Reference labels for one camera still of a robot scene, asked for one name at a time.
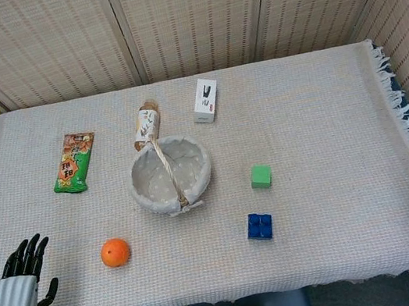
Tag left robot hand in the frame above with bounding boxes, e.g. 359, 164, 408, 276
0, 231, 64, 306

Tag orange fruit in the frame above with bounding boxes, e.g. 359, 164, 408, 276
98, 236, 133, 270

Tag beige woven tablecloth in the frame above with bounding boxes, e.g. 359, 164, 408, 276
0, 30, 409, 306

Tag woven basket with cloth lining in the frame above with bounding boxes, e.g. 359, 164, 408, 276
121, 128, 220, 224

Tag woven folding screen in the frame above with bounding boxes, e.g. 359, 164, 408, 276
0, 0, 409, 165

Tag green snack packet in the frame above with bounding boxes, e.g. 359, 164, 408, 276
44, 129, 105, 197

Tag green cube block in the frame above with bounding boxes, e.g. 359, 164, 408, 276
247, 162, 276, 192

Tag blue building brick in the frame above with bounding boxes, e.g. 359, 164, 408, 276
244, 209, 277, 245

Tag bottle with leaf label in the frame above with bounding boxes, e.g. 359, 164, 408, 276
125, 97, 167, 154

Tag white stapler box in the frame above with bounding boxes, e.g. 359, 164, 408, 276
187, 75, 224, 127

